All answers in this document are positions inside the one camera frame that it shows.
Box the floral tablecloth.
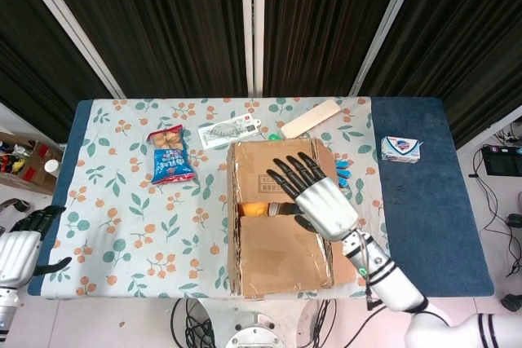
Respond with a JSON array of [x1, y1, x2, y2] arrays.
[[40, 97, 395, 300]]

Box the black cable bundle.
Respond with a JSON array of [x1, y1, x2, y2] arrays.
[[170, 297, 215, 348]]

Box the blue hand clapper toy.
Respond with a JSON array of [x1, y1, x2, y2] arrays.
[[334, 160, 352, 189]]

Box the white soap box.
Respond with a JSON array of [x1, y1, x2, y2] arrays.
[[380, 135, 424, 165]]

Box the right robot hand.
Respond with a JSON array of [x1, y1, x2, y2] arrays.
[[265, 152, 360, 242]]

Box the yellow rubber chicken toy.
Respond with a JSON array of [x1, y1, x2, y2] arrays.
[[240, 200, 270, 218]]

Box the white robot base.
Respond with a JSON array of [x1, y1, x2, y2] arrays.
[[223, 311, 286, 348]]

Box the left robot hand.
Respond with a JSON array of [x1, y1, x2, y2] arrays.
[[0, 205, 73, 288]]

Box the open cardboard box with clutter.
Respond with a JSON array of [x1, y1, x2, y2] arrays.
[[0, 131, 64, 194]]

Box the brown cardboard box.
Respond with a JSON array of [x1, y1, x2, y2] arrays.
[[226, 137, 358, 296]]

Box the black flat device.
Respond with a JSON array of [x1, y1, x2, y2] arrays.
[[482, 144, 513, 177]]

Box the white frame post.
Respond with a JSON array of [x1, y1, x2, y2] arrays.
[[239, 0, 266, 96], [350, 0, 429, 96], [11, 0, 126, 99]]

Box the dark pleated curtain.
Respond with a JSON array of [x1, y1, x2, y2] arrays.
[[0, 0, 522, 149]]

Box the blue snack bag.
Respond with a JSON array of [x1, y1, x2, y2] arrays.
[[146, 126, 196, 186]]

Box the packaged ruler protractor set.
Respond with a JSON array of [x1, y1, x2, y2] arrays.
[[197, 114, 262, 149]]

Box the flat beige wooden board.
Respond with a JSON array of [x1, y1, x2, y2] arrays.
[[280, 99, 342, 139]]

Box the blue table cover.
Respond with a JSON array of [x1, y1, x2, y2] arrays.
[[27, 97, 494, 298]]

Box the black stand foot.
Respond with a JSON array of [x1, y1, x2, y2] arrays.
[[501, 293, 522, 311]]

